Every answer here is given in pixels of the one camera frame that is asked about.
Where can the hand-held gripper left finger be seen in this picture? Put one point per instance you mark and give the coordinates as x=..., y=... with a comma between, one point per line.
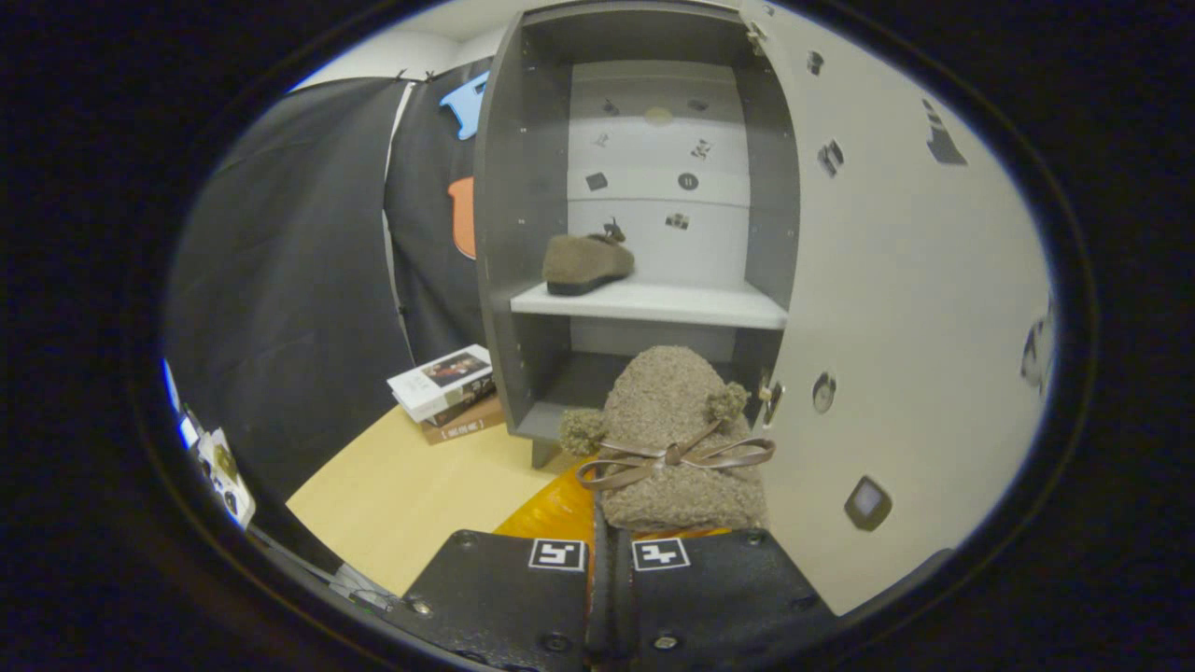
x=504, y=597

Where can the white book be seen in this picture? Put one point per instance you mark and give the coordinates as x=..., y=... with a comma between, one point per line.
x=439, y=373

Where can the grey shoe cabinet door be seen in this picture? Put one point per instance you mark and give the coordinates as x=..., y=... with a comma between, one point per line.
x=915, y=327

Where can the brown book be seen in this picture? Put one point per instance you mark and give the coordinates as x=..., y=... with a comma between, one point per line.
x=467, y=427

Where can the lit monitor screen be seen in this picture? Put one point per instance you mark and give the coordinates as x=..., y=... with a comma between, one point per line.
x=189, y=431

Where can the white printed box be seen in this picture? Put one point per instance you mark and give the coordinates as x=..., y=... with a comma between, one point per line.
x=229, y=485

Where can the black backdrop cloth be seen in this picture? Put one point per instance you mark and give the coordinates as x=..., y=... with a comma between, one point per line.
x=280, y=280

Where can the dark book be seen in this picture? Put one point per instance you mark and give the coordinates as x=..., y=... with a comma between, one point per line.
x=474, y=399

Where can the grey shoe cabinet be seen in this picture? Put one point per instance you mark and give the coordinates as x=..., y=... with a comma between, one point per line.
x=504, y=187

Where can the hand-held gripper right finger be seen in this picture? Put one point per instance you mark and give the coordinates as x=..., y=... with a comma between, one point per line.
x=719, y=597

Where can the brown fuzzy shoe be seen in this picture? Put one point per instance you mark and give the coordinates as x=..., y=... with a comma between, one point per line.
x=583, y=261
x=672, y=401

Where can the white cabinet shelf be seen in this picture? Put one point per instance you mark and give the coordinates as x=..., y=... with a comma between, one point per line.
x=653, y=303

